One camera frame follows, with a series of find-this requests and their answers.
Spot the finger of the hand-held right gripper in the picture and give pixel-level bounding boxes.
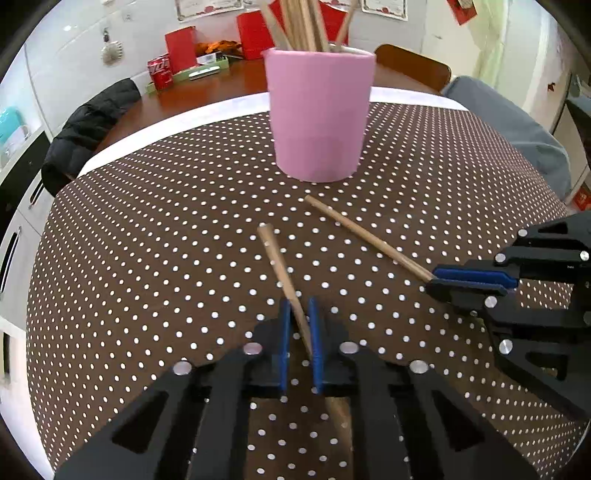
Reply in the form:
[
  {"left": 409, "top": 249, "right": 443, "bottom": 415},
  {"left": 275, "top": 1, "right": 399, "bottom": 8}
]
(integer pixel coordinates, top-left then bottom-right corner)
[
  {"left": 425, "top": 279, "right": 591, "bottom": 420},
  {"left": 433, "top": 213, "right": 591, "bottom": 289}
]

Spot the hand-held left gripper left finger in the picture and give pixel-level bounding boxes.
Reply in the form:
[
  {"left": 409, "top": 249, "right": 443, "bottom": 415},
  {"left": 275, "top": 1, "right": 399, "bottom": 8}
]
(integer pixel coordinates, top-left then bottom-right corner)
[{"left": 54, "top": 298, "right": 293, "bottom": 480}]

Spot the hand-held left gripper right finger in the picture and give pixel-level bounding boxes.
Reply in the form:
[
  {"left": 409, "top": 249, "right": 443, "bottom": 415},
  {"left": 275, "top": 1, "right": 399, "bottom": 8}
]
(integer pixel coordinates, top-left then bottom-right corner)
[{"left": 308, "top": 296, "right": 539, "bottom": 480}]

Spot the wooden chopstick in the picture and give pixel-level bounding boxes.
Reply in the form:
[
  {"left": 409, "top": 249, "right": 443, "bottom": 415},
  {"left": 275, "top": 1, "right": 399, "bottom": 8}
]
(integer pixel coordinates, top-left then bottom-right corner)
[
  {"left": 257, "top": 224, "right": 355, "bottom": 480},
  {"left": 305, "top": 195, "right": 435, "bottom": 283}
]

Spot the pink cup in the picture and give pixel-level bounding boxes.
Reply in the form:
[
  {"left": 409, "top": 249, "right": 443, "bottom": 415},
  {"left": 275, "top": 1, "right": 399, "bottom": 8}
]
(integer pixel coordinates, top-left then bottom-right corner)
[{"left": 263, "top": 46, "right": 377, "bottom": 183}]

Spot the bundle of wooden chopsticks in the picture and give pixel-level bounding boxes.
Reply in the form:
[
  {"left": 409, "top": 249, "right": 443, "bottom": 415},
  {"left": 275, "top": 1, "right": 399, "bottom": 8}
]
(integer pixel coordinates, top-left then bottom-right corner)
[{"left": 259, "top": 0, "right": 358, "bottom": 52}]

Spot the grey cushion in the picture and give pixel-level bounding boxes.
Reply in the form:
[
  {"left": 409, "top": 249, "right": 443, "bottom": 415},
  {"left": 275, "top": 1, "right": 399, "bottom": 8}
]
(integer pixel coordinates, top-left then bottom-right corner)
[{"left": 442, "top": 76, "right": 571, "bottom": 199}]

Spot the brown polka dot tablecloth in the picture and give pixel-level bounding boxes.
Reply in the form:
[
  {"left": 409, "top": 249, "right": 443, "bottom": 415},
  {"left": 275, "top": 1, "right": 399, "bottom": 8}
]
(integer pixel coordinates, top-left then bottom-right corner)
[{"left": 25, "top": 85, "right": 591, "bottom": 480}]

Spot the wooden chair back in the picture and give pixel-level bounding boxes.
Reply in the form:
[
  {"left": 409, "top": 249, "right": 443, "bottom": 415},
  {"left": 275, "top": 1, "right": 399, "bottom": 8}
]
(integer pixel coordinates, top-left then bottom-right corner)
[{"left": 374, "top": 44, "right": 452, "bottom": 93}]

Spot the pale green curtain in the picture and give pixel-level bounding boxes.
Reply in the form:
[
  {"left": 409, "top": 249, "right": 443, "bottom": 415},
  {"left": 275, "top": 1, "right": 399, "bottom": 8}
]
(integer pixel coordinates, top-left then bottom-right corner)
[{"left": 475, "top": 0, "right": 513, "bottom": 84}]

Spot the red door sign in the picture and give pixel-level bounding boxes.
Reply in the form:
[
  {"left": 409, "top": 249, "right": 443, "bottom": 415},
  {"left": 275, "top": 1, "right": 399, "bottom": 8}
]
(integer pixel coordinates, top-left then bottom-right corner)
[{"left": 447, "top": 0, "right": 478, "bottom": 25}]

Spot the green tray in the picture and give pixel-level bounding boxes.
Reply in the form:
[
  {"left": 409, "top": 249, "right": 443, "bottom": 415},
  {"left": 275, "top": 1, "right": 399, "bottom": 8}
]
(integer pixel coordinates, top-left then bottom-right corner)
[{"left": 147, "top": 55, "right": 230, "bottom": 93}]

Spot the black jacket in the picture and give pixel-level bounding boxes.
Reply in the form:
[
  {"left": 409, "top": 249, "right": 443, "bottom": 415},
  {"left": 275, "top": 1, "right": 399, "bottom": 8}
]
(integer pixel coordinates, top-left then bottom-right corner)
[{"left": 41, "top": 78, "right": 141, "bottom": 197}]

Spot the white cabinet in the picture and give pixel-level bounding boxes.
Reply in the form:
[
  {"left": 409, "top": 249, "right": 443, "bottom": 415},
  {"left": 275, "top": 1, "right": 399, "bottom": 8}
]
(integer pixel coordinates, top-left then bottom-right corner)
[{"left": 0, "top": 129, "right": 56, "bottom": 402}]

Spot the orange snack bag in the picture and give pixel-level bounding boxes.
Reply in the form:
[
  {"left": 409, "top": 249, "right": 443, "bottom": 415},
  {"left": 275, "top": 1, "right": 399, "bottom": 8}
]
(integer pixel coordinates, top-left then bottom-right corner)
[{"left": 196, "top": 41, "right": 242, "bottom": 55}]

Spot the red gift bag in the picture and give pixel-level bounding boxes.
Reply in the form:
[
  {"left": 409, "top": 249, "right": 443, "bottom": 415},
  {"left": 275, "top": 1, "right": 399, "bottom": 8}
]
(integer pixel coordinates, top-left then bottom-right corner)
[{"left": 236, "top": 0, "right": 352, "bottom": 61}]

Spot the tall red gift box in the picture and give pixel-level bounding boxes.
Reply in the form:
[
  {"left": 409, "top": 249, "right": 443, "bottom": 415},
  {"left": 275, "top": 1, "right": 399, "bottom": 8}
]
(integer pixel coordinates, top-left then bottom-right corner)
[{"left": 165, "top": 26, "right": 197, "bottom": 75}]

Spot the teal box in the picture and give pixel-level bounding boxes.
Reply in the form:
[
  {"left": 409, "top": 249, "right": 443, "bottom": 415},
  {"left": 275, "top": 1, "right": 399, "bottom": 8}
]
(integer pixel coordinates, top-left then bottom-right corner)
[{"left": 0, "top": 107, "right": 29, "bottom": 155}]

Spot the wall of award certificates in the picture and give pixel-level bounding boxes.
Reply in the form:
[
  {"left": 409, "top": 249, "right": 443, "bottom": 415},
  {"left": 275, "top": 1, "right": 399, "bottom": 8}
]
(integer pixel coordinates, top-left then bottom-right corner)
[{"left": 175, "top": 0, "right": 409, "bottom": 21}]

